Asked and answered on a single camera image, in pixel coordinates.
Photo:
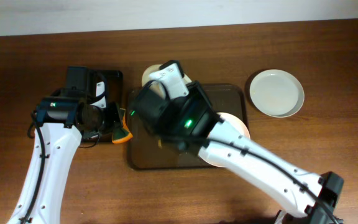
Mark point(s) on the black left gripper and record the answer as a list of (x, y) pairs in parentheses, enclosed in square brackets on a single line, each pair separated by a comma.
[(114, 118)]

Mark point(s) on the green orange sponge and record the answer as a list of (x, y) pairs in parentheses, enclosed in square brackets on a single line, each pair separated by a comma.
[(122, 134)]

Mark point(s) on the cream plate with sauce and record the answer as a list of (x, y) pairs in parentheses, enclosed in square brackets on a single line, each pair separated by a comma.
[(155, 86)]

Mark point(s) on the grey-white plate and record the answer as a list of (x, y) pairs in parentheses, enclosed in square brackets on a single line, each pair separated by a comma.
[(276, 93)]

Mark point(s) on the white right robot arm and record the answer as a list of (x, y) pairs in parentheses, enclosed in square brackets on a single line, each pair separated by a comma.
[(189, 118)]

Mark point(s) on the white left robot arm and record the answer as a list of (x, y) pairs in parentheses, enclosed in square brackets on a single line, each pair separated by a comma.
[(61, 123)]

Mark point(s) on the small dark tray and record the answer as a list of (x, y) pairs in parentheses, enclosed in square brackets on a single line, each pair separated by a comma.
[(104, 87)]

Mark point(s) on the large brown tray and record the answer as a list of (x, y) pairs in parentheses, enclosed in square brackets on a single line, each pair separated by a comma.
[(146, 152)]

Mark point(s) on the pinkish plate with sauce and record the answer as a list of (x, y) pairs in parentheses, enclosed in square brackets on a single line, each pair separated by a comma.
[(237, 124)]

